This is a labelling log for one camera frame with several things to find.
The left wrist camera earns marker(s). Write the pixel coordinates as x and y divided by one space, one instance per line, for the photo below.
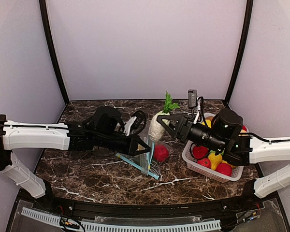
135 124

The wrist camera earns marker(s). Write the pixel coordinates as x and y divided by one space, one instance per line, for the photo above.
195 103
135 124

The red toy apple large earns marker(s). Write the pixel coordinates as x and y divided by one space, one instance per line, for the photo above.
161 153

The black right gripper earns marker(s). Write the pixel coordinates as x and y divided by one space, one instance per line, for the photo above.
183 129

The red toy fruit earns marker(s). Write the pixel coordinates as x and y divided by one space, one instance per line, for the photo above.
199 152
224 169

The black front rail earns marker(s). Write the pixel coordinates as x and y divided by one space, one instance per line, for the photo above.
209 209

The small clear zip bag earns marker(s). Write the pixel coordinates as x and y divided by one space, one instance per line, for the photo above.
144 160

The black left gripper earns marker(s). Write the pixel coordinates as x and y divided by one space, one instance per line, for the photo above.
125 144

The black corner frame post right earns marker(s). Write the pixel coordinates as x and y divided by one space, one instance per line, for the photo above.
240 51

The black corner frame post left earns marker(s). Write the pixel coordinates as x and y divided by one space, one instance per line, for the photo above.
51 50

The white plastic basket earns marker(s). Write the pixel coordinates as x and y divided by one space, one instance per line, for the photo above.
207 169

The brown toy potato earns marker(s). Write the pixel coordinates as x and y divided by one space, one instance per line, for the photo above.
209 118

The red toy fruit left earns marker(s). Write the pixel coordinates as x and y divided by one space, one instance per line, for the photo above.
199 152

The black corner frame post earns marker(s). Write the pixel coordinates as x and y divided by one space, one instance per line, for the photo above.
51 50
240 51

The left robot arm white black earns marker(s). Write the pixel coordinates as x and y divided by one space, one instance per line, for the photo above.
104 129

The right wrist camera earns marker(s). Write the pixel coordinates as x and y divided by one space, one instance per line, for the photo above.
195 103

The white slotted cable duct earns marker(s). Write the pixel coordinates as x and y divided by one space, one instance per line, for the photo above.
116 225

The red toy fruit front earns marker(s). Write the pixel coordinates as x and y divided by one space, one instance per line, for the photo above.
224 169

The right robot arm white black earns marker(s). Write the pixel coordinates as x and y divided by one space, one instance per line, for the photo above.
263 150

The large clear zip bag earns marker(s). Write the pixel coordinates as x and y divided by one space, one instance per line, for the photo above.
151 162

